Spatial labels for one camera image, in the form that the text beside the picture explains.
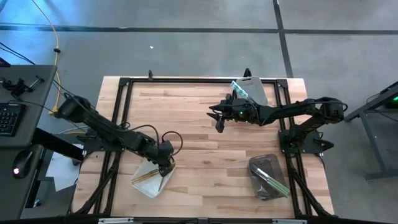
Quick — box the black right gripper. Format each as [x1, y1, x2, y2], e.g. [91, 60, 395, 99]
[206, 93, 261, 134]

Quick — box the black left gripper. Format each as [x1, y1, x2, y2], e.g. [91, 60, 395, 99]
[143, 139, 176, 179]

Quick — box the white rectangular tray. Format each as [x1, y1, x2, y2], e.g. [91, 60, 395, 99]
[130, 156, 177, 199]

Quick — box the white plastic bin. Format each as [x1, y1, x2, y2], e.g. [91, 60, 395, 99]
[235, 76, 269, 106]

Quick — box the dark clear plastic bin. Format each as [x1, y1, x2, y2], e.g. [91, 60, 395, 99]
[247, 153, 290, 202]

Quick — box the white paper sheet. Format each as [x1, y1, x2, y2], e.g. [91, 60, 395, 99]
[45, 143, 84, 192]

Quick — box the black desk crossbar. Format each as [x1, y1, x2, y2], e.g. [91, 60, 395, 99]
[30, 127, 85, 162]

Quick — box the black computer mouse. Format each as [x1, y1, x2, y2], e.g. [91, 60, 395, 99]
[11, 150, 34, 180]

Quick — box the grey desk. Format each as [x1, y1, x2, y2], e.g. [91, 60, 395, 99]
[0, 64, 58, 222]

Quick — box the black backlit keyboard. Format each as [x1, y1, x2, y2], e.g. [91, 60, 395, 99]
[0, 103, 27, 138]

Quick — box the black clamp tool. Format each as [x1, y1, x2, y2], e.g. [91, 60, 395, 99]
[1, 75, 45, 97]

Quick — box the black left wrist camera cable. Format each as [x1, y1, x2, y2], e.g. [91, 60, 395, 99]
[129, 124, 184, 156]

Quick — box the black metal table frame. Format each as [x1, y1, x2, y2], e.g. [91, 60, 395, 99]
[67, 77, 336, 220]

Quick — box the white bracket plate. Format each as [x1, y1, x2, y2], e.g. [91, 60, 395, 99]
[98, 217, 134, 224]
[272, 218, 308, 224]

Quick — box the yellow cable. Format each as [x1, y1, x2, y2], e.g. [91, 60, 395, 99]
[30, 0, 62, 114]

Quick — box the black floor cable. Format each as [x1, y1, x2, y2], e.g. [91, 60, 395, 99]
[0, 42, 35, 65]

